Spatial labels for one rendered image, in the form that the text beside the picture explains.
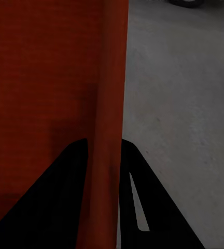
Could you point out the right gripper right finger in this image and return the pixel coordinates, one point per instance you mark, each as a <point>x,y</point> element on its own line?
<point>168,227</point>

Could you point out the storage box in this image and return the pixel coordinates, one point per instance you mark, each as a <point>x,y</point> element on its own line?
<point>62,74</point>

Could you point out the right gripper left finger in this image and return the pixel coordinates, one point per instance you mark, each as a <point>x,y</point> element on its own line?
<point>47,215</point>

